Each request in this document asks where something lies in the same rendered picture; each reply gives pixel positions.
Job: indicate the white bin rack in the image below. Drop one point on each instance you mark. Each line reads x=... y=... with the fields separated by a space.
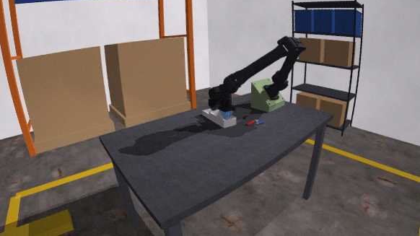
x=216 y=116

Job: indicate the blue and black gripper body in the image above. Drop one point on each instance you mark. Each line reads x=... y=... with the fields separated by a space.
x=231 y=107

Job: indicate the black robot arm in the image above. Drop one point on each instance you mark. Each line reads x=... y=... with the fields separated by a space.
x=287 y=46

